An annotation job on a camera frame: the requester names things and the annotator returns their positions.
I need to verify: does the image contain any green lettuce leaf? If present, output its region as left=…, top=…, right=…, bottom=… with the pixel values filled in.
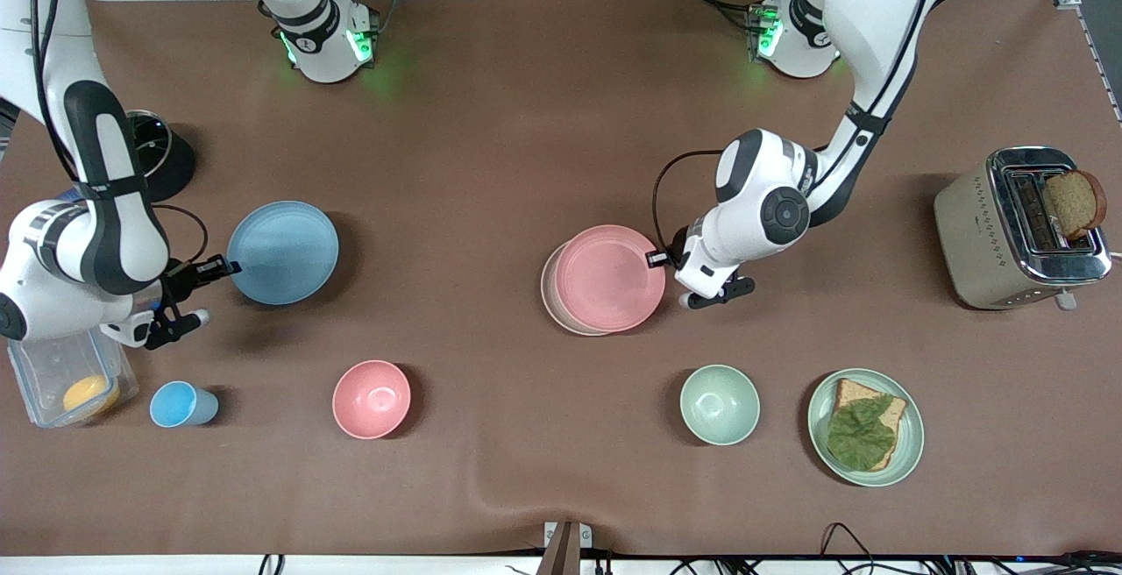
left=827, top=395, right=897, bottom=472

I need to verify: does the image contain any glass lid with blue knob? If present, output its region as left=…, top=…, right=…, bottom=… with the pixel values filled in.
left=127, top=110, right=170, bottom=178

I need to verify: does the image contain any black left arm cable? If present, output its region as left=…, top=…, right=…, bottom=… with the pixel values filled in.
left=651, top=0, right=943, bottom=250

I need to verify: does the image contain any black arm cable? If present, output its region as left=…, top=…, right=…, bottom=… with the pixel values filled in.
left=651, top=0, right=943, bottom=250
left=31, top=0, right=211, bottom=269

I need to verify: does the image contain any beige and chrome toaster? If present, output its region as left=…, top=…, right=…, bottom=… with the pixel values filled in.
left=933, top=147, right=1112, bottom=311

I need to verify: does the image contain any bread slice with lettuce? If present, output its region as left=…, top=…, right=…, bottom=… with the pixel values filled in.
left=831, top=378, right=907, bottom=471

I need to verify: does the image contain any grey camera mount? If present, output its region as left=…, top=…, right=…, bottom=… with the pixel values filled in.
left=536, top=521, right=593, bottom=575

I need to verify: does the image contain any yellow round food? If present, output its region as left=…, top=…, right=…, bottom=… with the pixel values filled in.
left=62, top=373, right=121, bottom=415

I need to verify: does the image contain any blue cup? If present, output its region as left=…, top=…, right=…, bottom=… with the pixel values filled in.
left=149, top=380, right=220, bottom=429

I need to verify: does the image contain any green plate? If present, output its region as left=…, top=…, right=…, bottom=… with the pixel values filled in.
left=807, top=368, right=926, bottom=487

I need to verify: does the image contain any green bowl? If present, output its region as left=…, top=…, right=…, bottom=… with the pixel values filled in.
left=679, top=365, right=761, bottom=446

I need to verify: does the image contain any blue plate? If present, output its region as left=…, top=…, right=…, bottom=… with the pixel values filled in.
left=227, top=200, right=339, bottom=306

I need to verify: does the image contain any beige plate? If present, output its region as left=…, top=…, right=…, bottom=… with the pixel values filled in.
left=540, top=242, right=614, bottom=337

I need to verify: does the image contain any brown toast slice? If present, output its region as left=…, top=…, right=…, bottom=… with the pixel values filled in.
left=1043, top=170, right=1108, bottom=240

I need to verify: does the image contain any brown table cloth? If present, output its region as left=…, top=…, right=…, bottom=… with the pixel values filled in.
left=0, top=0, right=1122, bottom=558

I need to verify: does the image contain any clear plastic container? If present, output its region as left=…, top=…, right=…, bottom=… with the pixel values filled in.
left=7, top=325, right=139, bottom=429

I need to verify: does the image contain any pink plate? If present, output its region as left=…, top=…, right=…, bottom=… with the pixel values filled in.
left=555, top=224, right=667, bottom=333

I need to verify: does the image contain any black looped floor cable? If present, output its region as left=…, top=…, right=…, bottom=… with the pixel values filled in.
left=820, top=522, right=888, bottom=575

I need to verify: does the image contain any black pot with blue handle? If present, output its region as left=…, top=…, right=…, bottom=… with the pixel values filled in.
left=127, top=110, right=196, bottom=202

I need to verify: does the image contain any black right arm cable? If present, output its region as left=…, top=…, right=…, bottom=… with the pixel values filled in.
left=31, top=0, right=211, bottom=269

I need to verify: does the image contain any pink bowl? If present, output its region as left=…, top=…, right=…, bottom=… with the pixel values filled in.
left=331, top=359, right=412, bottom=441

